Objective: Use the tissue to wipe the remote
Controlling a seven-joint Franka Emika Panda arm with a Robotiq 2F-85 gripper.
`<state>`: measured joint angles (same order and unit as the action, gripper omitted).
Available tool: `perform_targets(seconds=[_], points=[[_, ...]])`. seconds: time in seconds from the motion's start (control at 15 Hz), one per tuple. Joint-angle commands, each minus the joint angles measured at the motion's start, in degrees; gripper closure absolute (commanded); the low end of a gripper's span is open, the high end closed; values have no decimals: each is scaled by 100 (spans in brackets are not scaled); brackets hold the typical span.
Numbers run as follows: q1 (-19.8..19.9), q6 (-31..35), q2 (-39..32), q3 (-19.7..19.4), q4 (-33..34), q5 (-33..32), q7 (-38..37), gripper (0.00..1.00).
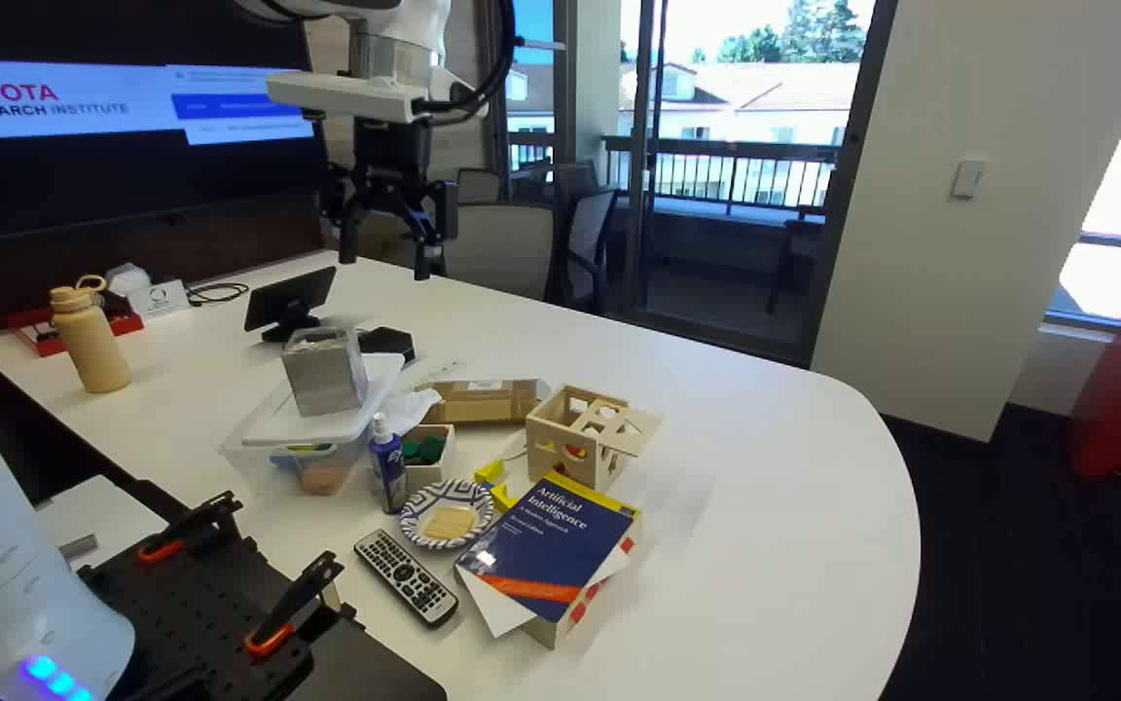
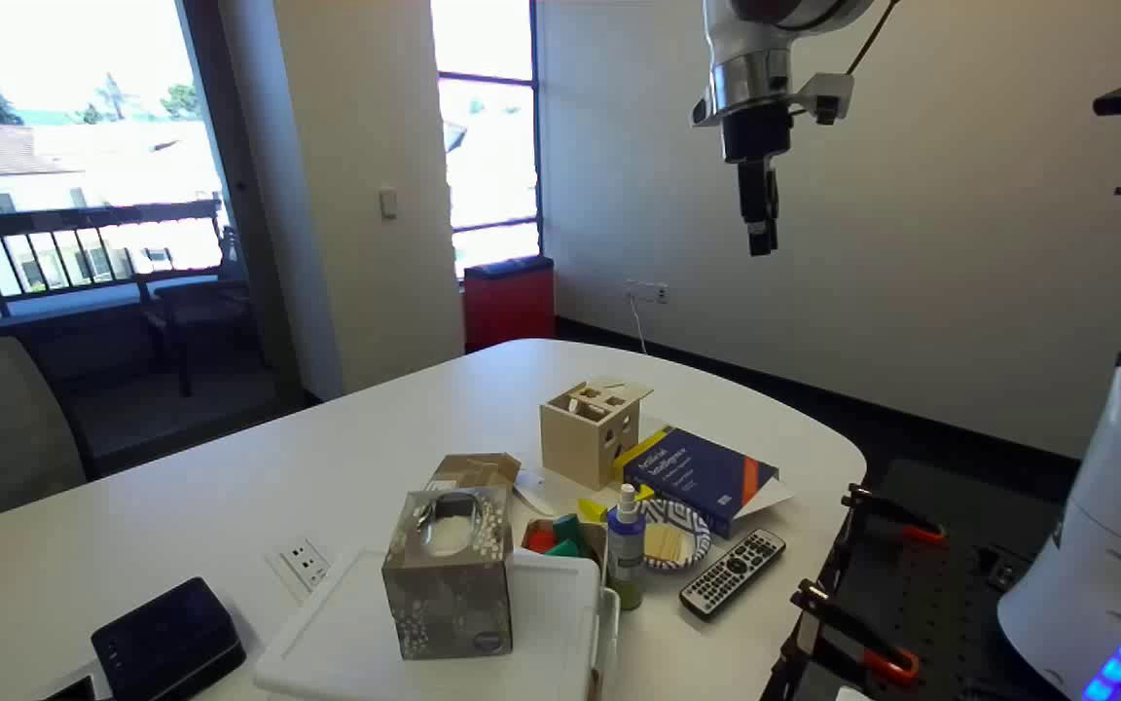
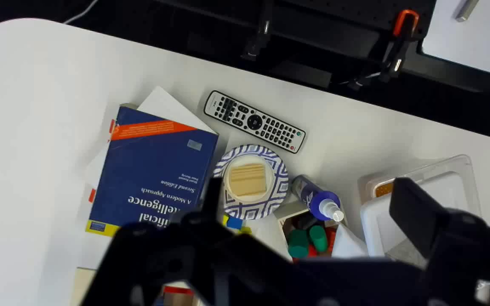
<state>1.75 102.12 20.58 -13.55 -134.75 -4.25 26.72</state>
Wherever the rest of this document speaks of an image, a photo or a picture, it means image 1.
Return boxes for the wooden shape sorter cube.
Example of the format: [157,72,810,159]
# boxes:
[524,384,663,490]

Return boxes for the black orange clamp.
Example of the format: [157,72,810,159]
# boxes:
[131,490,242,563]
[245,550,344,662]

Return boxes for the office chair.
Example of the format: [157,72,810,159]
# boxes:
[445,159,628,314]

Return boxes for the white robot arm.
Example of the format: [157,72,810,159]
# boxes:
[0,0,514,701]

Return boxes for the black remote control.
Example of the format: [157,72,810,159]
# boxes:
[353,531,458,625]

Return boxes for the black tablet device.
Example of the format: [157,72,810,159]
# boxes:
[245,267,335,341]

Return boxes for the red tray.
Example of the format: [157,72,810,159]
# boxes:
[7,292,149,361]

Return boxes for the wall television screen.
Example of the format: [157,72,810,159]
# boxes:
[0,0,325,236]

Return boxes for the beige water bottle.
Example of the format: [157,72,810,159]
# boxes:
[51,272,127,394]

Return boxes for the black orange clamp far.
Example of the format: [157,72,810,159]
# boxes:
[131,490,242,563]

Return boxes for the black mounting board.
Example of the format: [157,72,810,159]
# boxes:
[82,535,448,701]

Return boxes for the small sanitizer bottle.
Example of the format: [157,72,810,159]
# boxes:
[369,414,410,514]

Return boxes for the balcony chair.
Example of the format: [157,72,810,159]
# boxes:
[767,206,824,309]

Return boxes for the wall light switch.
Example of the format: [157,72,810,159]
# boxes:
[950,156,988,200]

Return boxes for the grey tissue box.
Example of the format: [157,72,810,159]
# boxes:
[283,326,369,418]

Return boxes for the black orange clamp near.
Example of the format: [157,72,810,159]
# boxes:
[245,550,344,662]

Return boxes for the blue book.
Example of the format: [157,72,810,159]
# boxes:
[454,476,637,645]

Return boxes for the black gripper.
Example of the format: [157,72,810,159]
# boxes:
[325,118,445,280]

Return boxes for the container with green blocks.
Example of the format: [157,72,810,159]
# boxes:
[400,423,454,490]

